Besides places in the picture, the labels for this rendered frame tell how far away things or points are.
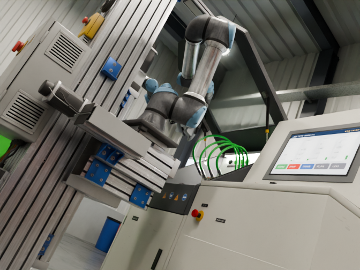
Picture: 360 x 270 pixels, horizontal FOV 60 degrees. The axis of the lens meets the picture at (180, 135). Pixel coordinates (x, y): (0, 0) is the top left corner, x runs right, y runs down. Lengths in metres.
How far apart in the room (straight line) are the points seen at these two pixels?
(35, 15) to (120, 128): 7.66
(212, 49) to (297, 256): 0.95
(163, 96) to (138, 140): 0.33
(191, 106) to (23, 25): 7.36
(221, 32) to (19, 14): 7.38
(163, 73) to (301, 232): 9.21
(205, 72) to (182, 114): 0.22
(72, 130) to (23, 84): 0.27
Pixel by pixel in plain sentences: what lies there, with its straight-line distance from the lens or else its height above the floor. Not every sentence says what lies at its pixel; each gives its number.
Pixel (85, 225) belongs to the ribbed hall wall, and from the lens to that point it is 8.87.
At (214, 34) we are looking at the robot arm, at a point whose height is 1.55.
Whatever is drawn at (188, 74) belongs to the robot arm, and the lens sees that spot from 1.79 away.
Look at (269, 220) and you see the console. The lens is 1.18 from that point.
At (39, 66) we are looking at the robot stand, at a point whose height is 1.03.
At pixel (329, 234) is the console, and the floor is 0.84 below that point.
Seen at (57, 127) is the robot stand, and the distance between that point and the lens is 1.40.
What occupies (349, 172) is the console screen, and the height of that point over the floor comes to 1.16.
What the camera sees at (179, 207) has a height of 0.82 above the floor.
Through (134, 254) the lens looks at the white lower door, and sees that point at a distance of 1.85.
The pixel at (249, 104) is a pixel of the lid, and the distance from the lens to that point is 2.14.
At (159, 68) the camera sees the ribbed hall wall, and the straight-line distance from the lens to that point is 10.05.
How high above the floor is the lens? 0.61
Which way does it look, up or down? 19 degrees up
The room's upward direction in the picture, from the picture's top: 24 degrees clockwise
